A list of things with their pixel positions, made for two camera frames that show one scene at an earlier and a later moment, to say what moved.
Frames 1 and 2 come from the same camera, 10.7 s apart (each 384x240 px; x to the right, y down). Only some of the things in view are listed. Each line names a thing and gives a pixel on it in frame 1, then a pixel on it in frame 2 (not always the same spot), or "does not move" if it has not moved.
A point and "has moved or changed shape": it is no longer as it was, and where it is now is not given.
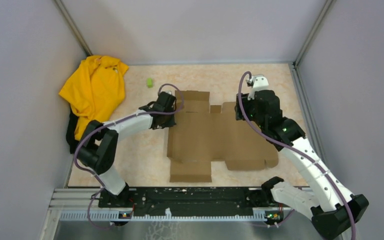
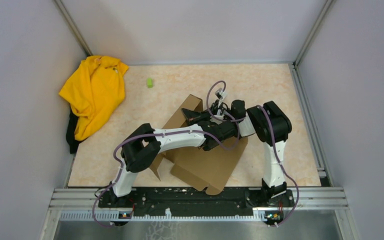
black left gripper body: [169, 121] to [205, 121]
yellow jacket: [94, 90] does not move
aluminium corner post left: [74, 27] does not move
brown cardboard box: [202, 134] has moved or changed shape
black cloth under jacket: [70, 137] does not move
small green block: [149, 82] does not move
